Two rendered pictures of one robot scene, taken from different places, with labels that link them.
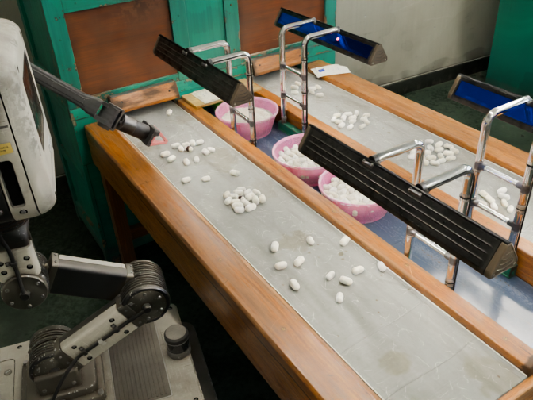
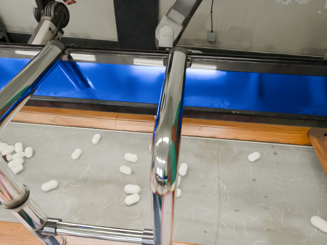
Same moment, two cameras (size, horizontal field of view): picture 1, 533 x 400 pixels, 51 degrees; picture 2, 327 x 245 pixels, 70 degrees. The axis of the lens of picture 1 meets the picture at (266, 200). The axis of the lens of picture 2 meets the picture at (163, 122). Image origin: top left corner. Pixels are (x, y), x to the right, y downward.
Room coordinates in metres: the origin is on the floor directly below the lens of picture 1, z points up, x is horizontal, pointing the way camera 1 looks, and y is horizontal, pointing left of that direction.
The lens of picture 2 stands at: (2.10, 0.03, 1.25)
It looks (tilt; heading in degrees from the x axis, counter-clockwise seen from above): 44 degrees down; 127
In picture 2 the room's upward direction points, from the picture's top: straight up
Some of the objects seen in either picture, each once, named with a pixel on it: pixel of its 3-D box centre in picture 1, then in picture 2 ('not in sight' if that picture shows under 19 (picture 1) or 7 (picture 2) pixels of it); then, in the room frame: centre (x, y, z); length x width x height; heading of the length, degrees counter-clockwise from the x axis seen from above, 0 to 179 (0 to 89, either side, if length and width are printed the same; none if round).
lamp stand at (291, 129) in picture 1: (309, 81); not in sight; (2.14, -0.20, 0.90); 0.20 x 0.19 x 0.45; 31
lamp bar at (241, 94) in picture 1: (197, 65); (124, 75); (1.90, 0.22, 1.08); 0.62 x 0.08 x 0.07; 31
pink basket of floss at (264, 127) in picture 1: (247, 119); not in sight; (2.19, 0.06, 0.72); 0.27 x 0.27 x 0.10
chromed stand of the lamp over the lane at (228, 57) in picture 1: (222, 107); (122, 196); (1.94, 0.14, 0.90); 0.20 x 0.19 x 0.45; 31
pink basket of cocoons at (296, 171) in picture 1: (308, 160); not in sight; (1.81, -0.16, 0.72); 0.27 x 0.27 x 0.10
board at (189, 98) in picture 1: (221, 93); not in sight; (2.38, 0.17, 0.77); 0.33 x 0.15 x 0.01; 121
